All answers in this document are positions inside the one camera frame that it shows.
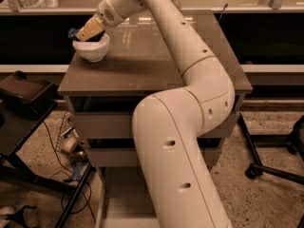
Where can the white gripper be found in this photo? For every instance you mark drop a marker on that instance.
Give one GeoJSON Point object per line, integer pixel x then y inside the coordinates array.
{"type": "Point", "coordinates": [108, 15]}

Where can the dark blue rxbar wrapper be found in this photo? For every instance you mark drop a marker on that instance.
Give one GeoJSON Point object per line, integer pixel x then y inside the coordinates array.
{"type": "Point", "coordinates": [73, 31]}

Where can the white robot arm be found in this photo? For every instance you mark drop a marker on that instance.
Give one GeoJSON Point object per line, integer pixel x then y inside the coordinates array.
{"type": "Point", "coordinates": [166, 124]}

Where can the white ceramic bowl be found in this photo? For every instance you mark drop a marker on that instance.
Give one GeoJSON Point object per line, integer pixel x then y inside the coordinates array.
{"type": "Point", "coordinates": [93, 51]}

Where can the grey drawer cabinet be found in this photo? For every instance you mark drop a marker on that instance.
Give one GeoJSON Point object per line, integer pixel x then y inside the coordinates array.
{"type": "Point", "coordinates": [137, 65]}

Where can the dark box on table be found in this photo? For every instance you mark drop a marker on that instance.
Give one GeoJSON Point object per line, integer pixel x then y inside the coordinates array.
{"type": "Point", "coordinates": [27, 98]}

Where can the tape roll on floor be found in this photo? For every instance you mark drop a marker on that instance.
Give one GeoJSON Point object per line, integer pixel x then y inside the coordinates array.
{"type": "Point", "coordinates": [70, 144]}

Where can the black chair base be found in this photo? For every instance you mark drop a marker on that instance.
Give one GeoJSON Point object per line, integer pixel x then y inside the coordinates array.
{"type": "Point", "coordinates": [274, 143]}

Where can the wire mesh basket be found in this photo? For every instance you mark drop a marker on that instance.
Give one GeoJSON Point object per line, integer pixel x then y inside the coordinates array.
{"type": "Point", "coordinates": [67, 129]}

